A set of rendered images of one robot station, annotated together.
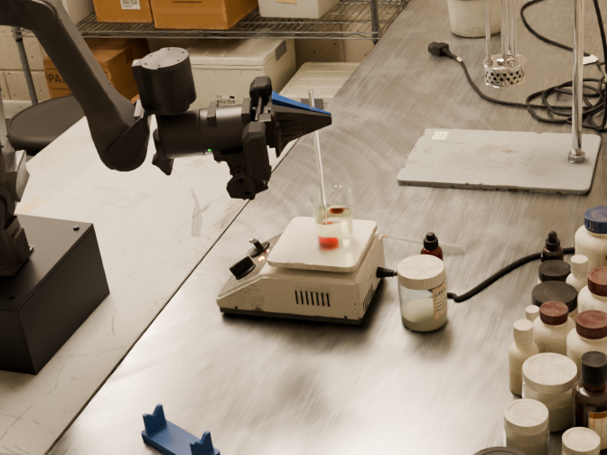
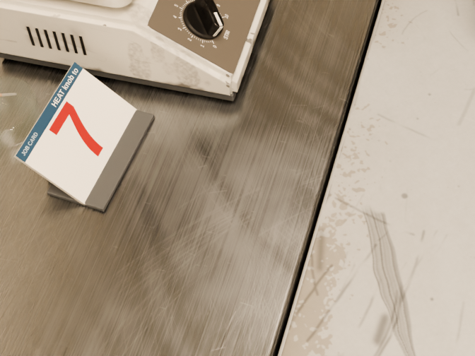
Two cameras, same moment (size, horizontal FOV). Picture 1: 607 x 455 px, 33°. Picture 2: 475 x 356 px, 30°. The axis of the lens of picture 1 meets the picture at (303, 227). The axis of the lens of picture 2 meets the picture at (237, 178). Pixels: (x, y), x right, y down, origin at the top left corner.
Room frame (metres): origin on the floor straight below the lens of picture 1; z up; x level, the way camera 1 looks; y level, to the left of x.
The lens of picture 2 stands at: (1.70, 0.05, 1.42)
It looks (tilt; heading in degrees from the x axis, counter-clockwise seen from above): 55 degrees down; 177
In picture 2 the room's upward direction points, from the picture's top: 4 degrees counter-clockwise
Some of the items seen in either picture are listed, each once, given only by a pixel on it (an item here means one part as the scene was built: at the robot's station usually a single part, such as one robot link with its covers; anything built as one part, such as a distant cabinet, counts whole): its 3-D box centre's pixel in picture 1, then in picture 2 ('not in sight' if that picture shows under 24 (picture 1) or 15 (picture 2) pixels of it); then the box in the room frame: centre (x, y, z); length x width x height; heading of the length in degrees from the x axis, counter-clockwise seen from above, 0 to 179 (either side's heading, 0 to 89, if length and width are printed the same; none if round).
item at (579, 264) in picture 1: (579, 286); not in sight; (1.05, -0.33, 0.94); 0.03 x 0.03 x 0.08
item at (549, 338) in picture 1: (554, 339); not in sight; (0.95, -0.27, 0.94); 0.05 x 0.05 x 0.09
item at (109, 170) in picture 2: not in sight; (88, 135); (1.30, -0.03, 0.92); 0.09 x 0.06 x 0.04; 153
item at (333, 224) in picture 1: (335, 218); not in sight; (1.15, -0.04, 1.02); 0.06 x 0.05 x 0.08; 51
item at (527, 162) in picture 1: (499, 158); not in sight; (1.50, -0.33, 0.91); 0.30 x 0.20 x 0.01; 67
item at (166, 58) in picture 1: (150, 105); not in sight; (1.16, 0.16, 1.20); 0.11 x 0.08 x 0.12; 88
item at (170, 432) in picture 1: (178, 435); not in sight; (0.90, 0.17, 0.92); 0.10 x 0.03 x 0.04; 44
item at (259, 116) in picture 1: (266, 119); not in sight; (1.16, 0.03, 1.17); 0.09 x 0.02 x 0.04; 176
